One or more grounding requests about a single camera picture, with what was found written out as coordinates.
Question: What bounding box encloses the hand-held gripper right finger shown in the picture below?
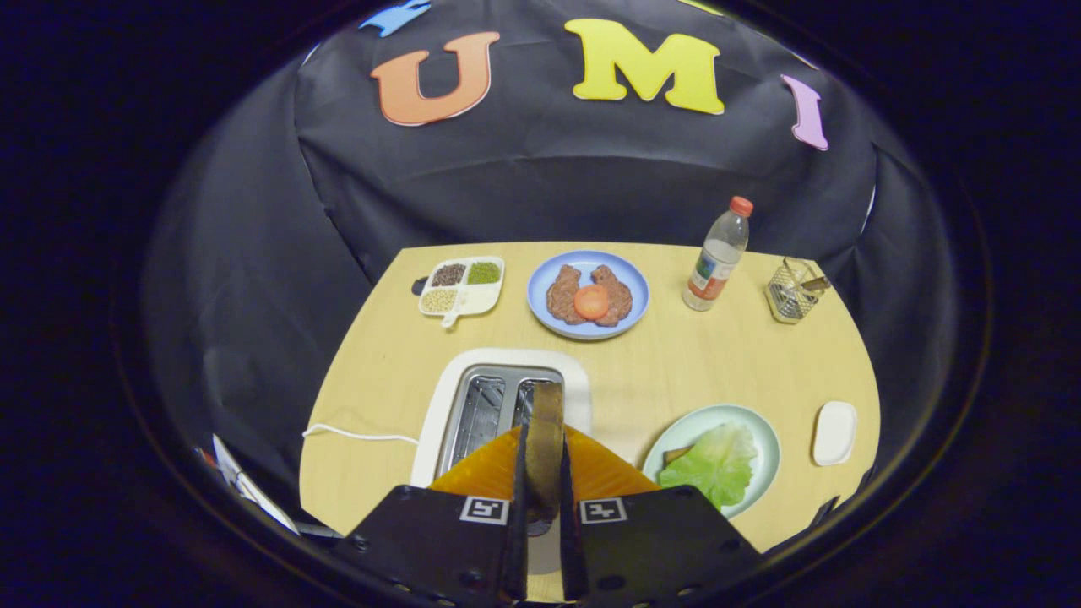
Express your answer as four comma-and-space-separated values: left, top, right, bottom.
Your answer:
559, 426, 765, 607

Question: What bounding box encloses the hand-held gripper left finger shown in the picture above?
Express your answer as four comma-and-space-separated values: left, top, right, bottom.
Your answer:
336, 424, 531, 607

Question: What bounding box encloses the green lettuce leaf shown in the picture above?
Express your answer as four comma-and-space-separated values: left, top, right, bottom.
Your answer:
658, 422, 759, 509

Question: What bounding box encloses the dark brown bread slice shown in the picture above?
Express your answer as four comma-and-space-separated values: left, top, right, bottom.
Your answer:
524, 382, 565, 526

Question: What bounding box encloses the cream toaster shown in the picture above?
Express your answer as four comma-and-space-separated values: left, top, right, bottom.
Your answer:
411, 348, 592, 488

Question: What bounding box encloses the pale green plate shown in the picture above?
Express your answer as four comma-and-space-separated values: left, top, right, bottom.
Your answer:
642, 404, 782, 519

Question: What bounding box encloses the small white square plate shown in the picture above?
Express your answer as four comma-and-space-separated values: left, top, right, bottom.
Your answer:
812, 401, 858, 467

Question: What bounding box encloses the red tomato slice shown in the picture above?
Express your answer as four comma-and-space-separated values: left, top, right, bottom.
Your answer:
573, 285, 611, 321

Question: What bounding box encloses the white compartment tray with beans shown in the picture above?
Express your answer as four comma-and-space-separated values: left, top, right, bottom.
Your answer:
418, 256, 506, 328

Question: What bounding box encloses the brown meat piece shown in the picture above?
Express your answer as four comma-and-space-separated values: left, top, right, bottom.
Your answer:
591, 264, 633, 328
546, 264, 589, 326

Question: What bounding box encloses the blue plate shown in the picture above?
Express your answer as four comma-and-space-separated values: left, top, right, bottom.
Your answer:
527, 250, 650, 341

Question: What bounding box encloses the clear bottle with red cap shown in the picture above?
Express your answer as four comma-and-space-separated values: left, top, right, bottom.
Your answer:
682, 196, 754, 312

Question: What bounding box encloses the black backdrop cloth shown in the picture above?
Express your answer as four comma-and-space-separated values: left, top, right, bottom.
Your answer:
144, 0, 959, 541

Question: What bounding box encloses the white cable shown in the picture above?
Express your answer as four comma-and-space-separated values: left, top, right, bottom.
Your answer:
302, 423, 421, 446

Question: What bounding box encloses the metal wire basket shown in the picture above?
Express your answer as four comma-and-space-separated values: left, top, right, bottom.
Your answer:
766, 257, 833, 325

